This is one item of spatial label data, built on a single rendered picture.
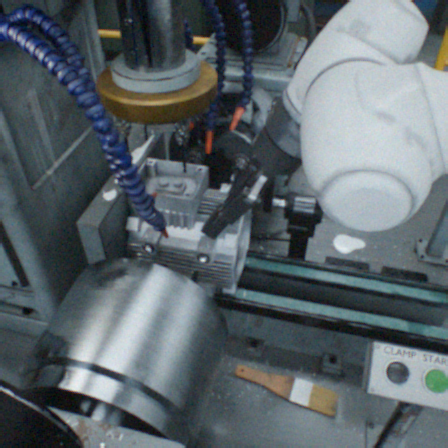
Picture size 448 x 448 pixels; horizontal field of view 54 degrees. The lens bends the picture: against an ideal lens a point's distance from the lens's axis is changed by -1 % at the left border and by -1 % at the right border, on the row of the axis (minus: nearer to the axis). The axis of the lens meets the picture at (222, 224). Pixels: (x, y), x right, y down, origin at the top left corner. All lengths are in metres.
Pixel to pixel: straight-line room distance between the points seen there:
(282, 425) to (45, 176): 0.61
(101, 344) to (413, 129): 0.40
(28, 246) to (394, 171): 0.60
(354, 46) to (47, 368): 0.49
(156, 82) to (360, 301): 0.61
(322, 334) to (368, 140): 0.59
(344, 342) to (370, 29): 0.60
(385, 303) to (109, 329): 0.60
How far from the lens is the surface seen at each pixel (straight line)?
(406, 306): 0.98
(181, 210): 0.76
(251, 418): 0.89
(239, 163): 0.95
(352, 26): 0.52
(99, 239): 0.73
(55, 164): 0.82
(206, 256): 0.75
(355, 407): 0.93
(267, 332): 0.92
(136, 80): 0.64
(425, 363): 0.67
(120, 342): 0.54
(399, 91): 0.40
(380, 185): 0.36
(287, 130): 0.57
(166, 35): 0.64
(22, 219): 0.76
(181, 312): 0.59
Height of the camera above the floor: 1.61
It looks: 42 degrees down
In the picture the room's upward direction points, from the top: straight up
